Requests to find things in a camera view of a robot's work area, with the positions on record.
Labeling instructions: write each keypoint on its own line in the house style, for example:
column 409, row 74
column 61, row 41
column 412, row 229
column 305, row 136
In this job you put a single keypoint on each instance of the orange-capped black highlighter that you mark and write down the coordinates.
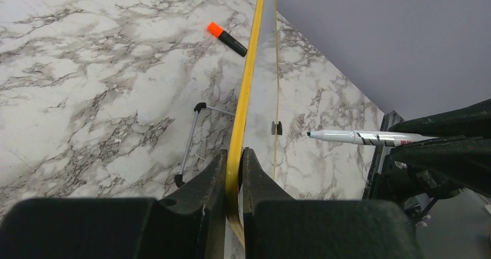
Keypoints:
column 227, row 39

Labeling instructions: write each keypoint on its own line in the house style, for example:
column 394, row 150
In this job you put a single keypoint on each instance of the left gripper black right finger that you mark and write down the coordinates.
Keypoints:
column 278, row 226

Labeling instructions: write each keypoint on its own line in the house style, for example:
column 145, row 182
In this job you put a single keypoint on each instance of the whiteboard wire stand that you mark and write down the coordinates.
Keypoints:
column 178, row 178

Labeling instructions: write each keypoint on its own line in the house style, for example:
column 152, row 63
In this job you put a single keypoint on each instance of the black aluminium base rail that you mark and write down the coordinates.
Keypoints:
column 379, row 149

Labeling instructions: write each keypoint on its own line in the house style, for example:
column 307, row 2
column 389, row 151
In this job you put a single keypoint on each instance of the yellow-framed whiteboard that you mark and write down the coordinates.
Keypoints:
column 256, row 118

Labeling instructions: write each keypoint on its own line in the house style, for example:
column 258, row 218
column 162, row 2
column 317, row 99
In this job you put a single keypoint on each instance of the green-capped whiteboard marker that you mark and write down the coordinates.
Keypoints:
column 363, row 137

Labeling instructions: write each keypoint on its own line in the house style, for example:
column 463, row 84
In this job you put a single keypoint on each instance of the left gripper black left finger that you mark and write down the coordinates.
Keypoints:
column 188, row 223

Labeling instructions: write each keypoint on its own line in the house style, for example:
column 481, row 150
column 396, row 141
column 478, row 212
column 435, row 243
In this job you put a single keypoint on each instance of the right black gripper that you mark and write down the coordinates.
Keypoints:
column 464, row 160

